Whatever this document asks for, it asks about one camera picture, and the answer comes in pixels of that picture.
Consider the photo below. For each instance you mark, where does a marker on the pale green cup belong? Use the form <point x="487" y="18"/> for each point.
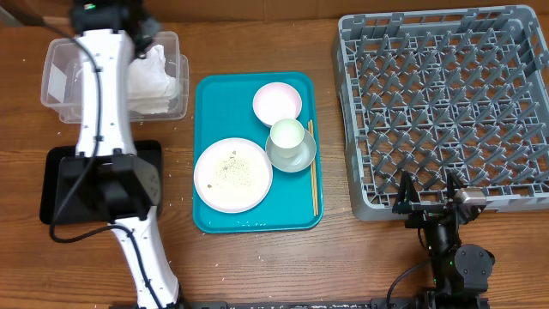
<point x="286" y="135"/>

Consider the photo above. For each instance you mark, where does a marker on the grey-green small bowl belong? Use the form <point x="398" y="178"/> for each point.
<point x="306" y="153"/>

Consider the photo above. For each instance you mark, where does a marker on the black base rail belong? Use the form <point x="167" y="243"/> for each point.
<point x="375" y="303"/>

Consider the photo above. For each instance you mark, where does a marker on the grey dishwasher rack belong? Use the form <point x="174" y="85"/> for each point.
<point x="434" y="92"/>

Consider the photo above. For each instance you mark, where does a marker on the white plate with rice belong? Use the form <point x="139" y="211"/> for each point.
<point x="233" y="175"/>

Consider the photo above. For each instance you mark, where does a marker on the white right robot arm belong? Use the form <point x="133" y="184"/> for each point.
<point x="460" y="272"/>

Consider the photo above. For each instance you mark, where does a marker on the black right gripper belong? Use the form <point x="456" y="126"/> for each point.
<point x="425" y="213"/>

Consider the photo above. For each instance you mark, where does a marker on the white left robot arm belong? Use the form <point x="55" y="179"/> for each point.
<point x="106" y="186"/>

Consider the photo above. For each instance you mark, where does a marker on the wooden chopstick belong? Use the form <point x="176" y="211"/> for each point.
<point x="313" y="154"/>
<point x="314" y="171"/>

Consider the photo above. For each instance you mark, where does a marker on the pink bowl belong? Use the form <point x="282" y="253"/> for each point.
<point x="275" y="101"/>

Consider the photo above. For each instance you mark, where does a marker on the crumpled white tissue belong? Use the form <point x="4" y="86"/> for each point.
<point x="149" y="86"/>

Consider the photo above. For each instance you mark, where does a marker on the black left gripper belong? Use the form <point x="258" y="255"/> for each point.
<point x="150" y="29"/>

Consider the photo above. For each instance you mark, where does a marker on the clear plastic bin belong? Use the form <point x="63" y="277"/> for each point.
<point x="61" y="80"/>

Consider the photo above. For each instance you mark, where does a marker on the black tray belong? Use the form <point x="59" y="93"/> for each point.
<point x="54" y="190"/>

